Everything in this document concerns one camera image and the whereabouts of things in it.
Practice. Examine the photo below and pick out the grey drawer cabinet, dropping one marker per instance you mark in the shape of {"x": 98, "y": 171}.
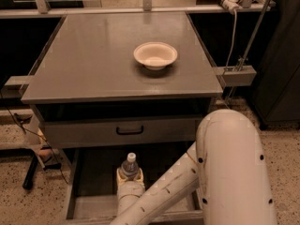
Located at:
{"x": 89, "y": 71}

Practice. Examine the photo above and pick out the closed grey upper drawer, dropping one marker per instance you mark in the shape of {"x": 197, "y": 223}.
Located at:
{"x": 101, "y": 132}

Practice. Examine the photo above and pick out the black stand foot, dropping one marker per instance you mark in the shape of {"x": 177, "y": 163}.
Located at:
{"x": 28, "y": 180}

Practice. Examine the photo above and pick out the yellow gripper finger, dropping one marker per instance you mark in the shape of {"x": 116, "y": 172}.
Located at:
{"x": 139, "y": 176}
{"x": 120, "y": 177}

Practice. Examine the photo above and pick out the grey side bracket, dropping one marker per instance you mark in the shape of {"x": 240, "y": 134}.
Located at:
{"x": 15, "y": 86}
{"x": 233, "y": 78}

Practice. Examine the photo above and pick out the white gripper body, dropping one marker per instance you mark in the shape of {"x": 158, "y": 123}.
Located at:
{"x": 130, "y": 187}

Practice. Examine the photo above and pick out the black drawer handle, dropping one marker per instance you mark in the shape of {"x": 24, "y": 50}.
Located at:
{"x": 124, "y": 131}

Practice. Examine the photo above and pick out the clear plastic water bottle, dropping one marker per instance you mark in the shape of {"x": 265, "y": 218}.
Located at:
{"x": 130, "y": 167}

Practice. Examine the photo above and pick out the grey side bracket left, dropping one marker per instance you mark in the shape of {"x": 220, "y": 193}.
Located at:
{"x": 15, "y": 86}

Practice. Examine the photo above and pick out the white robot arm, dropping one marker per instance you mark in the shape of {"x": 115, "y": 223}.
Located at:
{"x": 226, "y": 164}

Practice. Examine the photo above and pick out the white paper bowl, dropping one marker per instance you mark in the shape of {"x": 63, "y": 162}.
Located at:
{"x": 155, "y": 55}

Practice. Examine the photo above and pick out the metal tripod pole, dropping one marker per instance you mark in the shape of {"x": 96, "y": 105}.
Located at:
{"x": 241, "y": 61}

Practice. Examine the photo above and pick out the open grey lower drawer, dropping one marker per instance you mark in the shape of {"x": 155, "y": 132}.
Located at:
{"x": 92, "y": 193}

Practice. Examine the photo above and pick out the grey side bracket right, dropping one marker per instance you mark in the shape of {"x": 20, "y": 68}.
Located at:
{"x": 233, "y": 78}

